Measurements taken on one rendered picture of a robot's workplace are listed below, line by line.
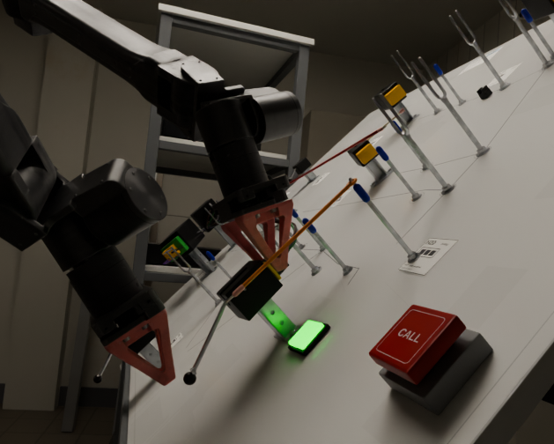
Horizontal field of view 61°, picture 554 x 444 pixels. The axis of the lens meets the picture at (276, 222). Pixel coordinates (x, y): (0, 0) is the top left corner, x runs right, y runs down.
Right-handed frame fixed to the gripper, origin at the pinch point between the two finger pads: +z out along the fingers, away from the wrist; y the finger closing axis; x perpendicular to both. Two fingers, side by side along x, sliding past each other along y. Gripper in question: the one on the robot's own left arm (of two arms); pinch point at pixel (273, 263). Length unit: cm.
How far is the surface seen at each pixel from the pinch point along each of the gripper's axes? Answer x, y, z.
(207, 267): -10, 70, 1
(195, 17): -37, 81, -72
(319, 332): 1.0, -7.8, 7.5
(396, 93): -48, 23, -21
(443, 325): 1.8, -27.5, 5.0
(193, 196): -68, 263, -40
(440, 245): -11.1, -15.3, 3.0
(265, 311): 3.3, -0.9, 4.5
